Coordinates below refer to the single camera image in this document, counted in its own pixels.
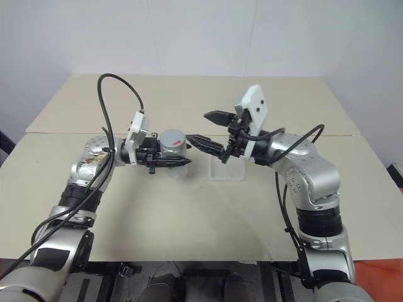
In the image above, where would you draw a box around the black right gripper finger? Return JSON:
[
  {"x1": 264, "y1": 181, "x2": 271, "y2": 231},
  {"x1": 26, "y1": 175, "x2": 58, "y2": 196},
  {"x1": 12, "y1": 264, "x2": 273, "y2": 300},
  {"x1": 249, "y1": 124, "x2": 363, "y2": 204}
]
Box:
[
  {"x1": 203, "y1": 109, "x2": 236, "y2": 128},
  {"x1": 185, "y1": 134, "x2": 228, "y2": 158}
]

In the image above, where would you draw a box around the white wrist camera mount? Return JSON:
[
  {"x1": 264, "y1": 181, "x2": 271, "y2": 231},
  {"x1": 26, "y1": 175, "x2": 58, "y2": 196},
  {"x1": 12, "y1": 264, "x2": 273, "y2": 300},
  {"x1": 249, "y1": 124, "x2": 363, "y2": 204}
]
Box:
[
  {"x1": 125, "y1": 109, "x2": 152, "y2": 166},
  {"x1": 232, "y1": 84, "x2": 271, "y2": 160}
]

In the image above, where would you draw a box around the dark rounded shape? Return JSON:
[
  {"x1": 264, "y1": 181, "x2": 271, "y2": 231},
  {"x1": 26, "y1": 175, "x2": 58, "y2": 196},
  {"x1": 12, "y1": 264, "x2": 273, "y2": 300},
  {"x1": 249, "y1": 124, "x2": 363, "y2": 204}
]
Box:
[{"x1": 147, "y1": 272, "x2": 185, "y2": 302}]

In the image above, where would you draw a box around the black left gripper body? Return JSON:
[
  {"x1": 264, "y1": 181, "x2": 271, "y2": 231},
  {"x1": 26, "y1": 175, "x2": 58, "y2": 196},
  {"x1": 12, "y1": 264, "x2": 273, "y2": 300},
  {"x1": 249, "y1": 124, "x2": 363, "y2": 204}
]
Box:
[{"x1": 135, "y1": 131, "x2": 163, "y2": 174}]

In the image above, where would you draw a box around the clear plastic jar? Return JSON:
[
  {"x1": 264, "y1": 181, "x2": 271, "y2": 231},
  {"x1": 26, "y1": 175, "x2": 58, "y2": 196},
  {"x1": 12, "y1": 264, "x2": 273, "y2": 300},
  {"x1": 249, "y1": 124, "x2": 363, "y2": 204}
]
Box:
[{"x1": 166, "y1": 156, "x2": 190, "y2": 181}]

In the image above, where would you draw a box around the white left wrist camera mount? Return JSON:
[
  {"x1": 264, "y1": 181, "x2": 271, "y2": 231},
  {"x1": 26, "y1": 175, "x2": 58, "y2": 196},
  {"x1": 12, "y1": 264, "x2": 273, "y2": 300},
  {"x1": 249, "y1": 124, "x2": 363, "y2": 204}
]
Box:
[{"x1": 125, "y1": 109, "x2": 152, "y2": 166}]

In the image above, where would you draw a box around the orange red sheet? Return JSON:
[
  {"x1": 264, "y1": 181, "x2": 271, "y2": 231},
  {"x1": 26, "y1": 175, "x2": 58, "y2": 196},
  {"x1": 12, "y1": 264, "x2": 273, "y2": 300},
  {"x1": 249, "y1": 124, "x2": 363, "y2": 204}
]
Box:
[{"x1": 352, "y1": 260, "x2": 403, "y2": 302}]

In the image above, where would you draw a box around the silver metal can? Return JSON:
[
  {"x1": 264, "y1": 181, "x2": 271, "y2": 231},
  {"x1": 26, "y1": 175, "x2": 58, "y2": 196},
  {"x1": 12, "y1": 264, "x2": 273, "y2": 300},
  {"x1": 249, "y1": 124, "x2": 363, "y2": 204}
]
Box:
[{"x1": 159, "y1": 128, "x2": 190, "y2": 159}]

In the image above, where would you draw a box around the clear plastic box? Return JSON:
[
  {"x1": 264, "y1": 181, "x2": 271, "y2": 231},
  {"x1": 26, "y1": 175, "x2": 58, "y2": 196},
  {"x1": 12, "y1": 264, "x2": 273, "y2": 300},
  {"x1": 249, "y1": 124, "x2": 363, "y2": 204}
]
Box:
[{"x1": 208, "y1": 154, "x2": 249, "y2": 182}]

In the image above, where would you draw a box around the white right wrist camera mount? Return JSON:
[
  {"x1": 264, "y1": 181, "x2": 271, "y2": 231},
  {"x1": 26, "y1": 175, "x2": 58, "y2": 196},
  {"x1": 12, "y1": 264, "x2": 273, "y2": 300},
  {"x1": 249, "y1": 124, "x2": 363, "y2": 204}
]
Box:
[{"x1": 232, "y1": 84, "x2": 271, "y2": 160}]

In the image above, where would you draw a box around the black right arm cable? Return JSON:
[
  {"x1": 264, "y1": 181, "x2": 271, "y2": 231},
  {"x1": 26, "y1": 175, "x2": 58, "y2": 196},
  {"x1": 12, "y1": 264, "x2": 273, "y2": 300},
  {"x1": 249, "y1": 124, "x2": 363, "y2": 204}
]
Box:
[{"x1": 237, "y1": 123, "x2": 326, "y2": 289}]

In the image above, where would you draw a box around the dark object at room edge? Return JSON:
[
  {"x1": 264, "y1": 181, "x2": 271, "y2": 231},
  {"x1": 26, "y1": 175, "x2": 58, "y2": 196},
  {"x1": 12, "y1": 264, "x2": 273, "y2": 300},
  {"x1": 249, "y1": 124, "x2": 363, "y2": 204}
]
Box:
[{"x1": 0, "y1": 130, "x2": 17, "y2": 166}]

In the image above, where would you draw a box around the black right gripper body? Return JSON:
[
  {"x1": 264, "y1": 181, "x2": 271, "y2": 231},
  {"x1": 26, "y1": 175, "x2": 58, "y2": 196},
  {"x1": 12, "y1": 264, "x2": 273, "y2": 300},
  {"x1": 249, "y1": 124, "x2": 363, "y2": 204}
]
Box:
[{"x1": 221, "y1": 113, "x2": 253, "y2": 165}]

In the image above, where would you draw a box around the black object with orange base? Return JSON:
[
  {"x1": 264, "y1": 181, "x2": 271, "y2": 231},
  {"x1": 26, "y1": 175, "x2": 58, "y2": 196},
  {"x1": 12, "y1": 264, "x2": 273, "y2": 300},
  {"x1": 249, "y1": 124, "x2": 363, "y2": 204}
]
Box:
[{"x1": 386, "y1": 162, "x2": 403, "y2": 190}]

